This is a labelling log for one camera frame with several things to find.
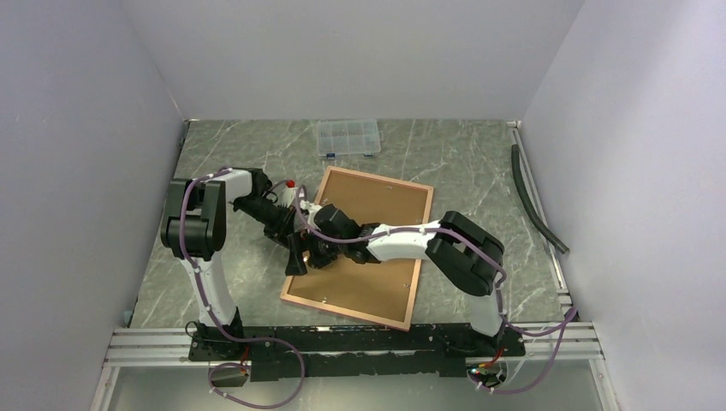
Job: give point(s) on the brown frame backing board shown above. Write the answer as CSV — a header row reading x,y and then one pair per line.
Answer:
x,y
374,249

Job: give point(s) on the clear plastic compartment box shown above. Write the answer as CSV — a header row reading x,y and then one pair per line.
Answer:
x,y
347,137

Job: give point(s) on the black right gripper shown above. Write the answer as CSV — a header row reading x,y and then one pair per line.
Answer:
x,y
296,265

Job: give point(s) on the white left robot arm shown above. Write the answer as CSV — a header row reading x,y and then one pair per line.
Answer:
x,y
194,229

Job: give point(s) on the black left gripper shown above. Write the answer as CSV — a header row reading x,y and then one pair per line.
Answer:
x,y
282,227

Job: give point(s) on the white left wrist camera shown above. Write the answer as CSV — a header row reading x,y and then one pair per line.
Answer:
x,y
287,192

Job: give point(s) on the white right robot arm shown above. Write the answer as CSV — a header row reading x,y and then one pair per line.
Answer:
x,y
468,256

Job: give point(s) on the aluminium rail frame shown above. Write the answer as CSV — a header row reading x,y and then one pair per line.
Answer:
x,y
467,162

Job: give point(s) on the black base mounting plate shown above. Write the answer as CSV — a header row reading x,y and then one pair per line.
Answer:
x,y
445,349

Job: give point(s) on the pink wooden picture frame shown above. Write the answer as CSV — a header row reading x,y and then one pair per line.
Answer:
x,y
420,266

